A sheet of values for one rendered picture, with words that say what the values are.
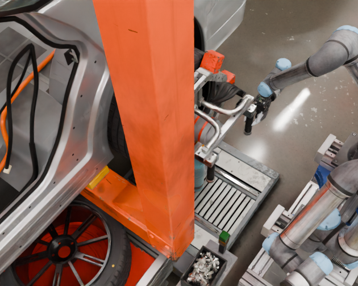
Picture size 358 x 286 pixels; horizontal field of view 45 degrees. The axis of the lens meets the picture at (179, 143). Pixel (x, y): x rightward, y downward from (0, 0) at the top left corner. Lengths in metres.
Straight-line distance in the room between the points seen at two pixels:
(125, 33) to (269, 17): 3.14
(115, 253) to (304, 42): 2.44
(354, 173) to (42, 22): 1.08
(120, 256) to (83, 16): 1.20
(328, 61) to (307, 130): 1.42
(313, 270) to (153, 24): 0.91
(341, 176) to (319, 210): 0.13
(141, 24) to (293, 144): 2.38
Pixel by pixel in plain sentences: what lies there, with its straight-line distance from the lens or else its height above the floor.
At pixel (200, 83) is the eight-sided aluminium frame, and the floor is 1.12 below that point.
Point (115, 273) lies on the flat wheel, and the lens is 2.22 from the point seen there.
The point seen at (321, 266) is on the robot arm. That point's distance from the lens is 1.46.
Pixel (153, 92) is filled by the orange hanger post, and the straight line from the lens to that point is 1.06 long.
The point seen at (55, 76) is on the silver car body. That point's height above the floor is 1.14.
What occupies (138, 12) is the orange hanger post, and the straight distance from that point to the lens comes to 0.90.
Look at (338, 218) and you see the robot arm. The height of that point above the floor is 1.05.
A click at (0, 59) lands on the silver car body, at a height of 1.03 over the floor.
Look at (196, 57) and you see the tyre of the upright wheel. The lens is 2.04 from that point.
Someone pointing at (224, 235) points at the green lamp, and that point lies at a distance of 2.08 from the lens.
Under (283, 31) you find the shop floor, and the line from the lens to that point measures 3.94.
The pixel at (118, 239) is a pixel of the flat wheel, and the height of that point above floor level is 0.51.
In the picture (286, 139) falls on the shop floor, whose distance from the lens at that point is 3.20.
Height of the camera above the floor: 2.59
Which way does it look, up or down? 56 degrees down
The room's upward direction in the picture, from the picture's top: 3 degrees counter-clockwise
